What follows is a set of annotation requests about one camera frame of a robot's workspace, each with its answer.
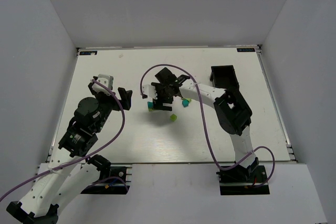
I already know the blue corner label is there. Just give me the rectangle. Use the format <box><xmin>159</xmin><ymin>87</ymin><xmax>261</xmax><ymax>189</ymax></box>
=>
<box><xmin>237</xmin><ymin>48</ymin><xmax>255</xmax><ymax>52</ymax></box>
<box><xmin>79</xmin><ymin>51</ymin><xmax>98</xmax><ymax>56</ymax></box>

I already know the lime green rectangular block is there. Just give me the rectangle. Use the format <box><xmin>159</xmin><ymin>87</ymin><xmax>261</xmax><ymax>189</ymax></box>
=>
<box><xmin>181</xmin><ymin>98</ymin><xmax>191</xmax><ymax>103</ymax></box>

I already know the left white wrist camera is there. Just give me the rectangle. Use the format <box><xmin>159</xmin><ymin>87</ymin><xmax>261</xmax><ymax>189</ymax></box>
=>
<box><xmin>92</xmin><ymin>74</ymin><xmax>113</xmax><ymax>96</ymax></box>

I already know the black plastic bin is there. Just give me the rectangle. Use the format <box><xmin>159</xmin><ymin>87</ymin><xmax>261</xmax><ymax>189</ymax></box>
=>
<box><xmin>209</xmin><ymin>65</ymin><xmax>239</xmax><ymax>89</ymax></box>

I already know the left blue corner label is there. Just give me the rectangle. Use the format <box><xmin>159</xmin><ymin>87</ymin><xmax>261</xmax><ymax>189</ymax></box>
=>
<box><xmin>79</xmin><ymin>51</ymin><xmax>98</xmax><ymax>56</ymax></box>

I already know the teal arch block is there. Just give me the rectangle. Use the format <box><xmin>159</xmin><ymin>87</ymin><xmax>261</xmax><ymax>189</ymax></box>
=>
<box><xmin>147</xmin><ymin>102</ymin><xmax>154</xmax><ymax>109</ymax></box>

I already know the right blue corner label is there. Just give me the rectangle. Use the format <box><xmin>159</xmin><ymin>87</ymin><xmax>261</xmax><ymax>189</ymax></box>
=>
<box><xmin>237</xmin><ymin>48</ymin><xmax>255</xmax><ymax>52</ymax></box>

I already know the teal small cube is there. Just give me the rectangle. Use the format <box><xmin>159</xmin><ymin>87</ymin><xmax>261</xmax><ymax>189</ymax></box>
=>
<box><xmin>182</xmin><ymin>100</ymin><xmax>190</xmax><ymax>108</ymax></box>

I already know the lime green small cube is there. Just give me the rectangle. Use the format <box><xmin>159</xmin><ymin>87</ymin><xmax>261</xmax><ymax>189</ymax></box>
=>
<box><xmin>170</xmin><ymin>114</ymin><xmax>177</xmax><ymax>122</ymax></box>

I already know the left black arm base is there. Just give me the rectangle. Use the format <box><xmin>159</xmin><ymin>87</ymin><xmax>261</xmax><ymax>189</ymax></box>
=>
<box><xmin>81</xmin><ymin>154</ymin><xmax>130</xmax><ymax>195</ymax></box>

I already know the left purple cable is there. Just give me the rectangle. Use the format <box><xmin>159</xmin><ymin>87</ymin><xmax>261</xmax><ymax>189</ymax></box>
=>
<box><xmin>0</xmin><ymin>78</ymin><xmax>125</xmax><ymax>204</ymax></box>

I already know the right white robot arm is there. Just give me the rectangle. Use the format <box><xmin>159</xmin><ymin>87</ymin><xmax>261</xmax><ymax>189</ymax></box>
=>
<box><xmin>142</xmin><ymin>65</ymin><xmax>259</xmax><ymax>182</ymax></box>

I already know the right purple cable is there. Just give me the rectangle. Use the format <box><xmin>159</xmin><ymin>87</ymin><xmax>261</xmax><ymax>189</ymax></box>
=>
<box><xmin>140</xmin><ymin>63</ymin><xmax>276</xmax><ymax>188</ymax></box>

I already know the purple cable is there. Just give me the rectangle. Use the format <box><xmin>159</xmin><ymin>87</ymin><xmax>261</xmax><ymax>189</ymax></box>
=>
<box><xmin>0</xmin><ymin>78</ymin><xmax>125</xmax><ymax>204</ymax></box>
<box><xmin>140</xmin><ymin>63</ymin><xmax>276</xmax><ymax>188</ymax></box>

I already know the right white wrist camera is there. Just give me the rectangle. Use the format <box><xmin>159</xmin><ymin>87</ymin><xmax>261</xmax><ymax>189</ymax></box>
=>
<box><xmin>141</xmin><ymin>84</ymin><xmax>158</xmax><ymax>100</ymax></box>

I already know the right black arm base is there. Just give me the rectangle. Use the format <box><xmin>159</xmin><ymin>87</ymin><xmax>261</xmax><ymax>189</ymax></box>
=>
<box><xmin>216</xmin><ymin>165</ymin><xmax>270</xmax><ymax>196</ymax></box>

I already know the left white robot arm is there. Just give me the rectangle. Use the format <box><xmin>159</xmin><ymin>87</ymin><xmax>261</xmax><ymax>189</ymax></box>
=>
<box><xmin>6</xmin><ymin>79</ymin><xmax>132</xmax><ymax>223</ymax></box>

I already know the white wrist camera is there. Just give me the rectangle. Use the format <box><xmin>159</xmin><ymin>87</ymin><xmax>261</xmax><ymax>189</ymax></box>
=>
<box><xmin>141</xmin><ymin>84</ymin><xmax>158</xmax><ymax>100</ymax></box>
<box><xmin>92</xmin><ymin>74</ymin><xmax>113</xmax><ymax>96</ymax></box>

